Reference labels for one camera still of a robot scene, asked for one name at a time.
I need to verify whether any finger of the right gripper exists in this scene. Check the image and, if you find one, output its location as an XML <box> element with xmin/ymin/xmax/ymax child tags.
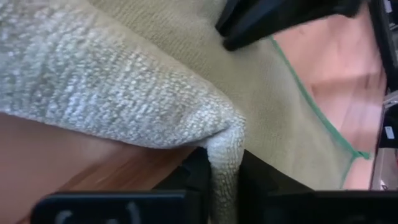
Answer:
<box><xmin>216</xmin><ymin>0</ymin><xmax>315</xmax><ymax>52</ymax></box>

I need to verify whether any sage green microfiber towel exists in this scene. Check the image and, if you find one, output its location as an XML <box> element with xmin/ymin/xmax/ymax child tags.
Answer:
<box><xmin>0</xmin><ymin>0</ymin><xmax>371</xmax><ymax>224</ymax></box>

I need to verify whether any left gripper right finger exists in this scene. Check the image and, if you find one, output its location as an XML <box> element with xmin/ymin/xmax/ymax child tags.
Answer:
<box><xmin>238</xmin><ymin>149</ymin><xmax>398</xmax><ymax>224</ymax></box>

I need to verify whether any black aluminium table frame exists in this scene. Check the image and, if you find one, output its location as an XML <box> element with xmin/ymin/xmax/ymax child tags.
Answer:
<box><xmin>368</xmin><ymin>0</ymin><xmax>398</xmax><ymax>190</ymax></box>

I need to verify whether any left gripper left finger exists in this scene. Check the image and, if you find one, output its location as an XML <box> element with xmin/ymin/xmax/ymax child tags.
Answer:
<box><xmin>30</xmin><ymin>147</ymin><xmax>212</xmax><ymax>224</ymax></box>

